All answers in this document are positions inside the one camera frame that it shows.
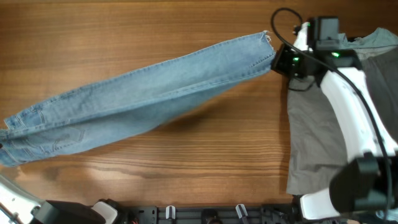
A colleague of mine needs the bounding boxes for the grey shorts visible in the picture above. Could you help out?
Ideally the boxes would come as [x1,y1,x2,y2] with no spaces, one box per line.
[287,48,397,195]

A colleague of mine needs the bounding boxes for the light blue shirt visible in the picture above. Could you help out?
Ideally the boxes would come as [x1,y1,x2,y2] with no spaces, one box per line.
[338,27,397,49]

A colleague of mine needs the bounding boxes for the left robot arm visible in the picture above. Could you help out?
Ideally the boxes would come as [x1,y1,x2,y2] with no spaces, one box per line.
[1,175,118,224]

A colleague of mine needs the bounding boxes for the right black camera cable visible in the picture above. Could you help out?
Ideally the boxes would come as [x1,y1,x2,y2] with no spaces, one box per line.
[270,7,394,222]

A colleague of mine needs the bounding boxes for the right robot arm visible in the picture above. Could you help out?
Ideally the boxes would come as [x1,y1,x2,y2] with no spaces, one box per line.
[272,16,397,221]

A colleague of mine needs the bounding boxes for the black mounting rail base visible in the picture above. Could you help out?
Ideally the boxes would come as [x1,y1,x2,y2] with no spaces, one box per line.
[130,203,299,224]

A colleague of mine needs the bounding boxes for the blue denim jeans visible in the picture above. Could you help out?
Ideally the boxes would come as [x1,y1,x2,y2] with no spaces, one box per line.
[1,31,275,166]

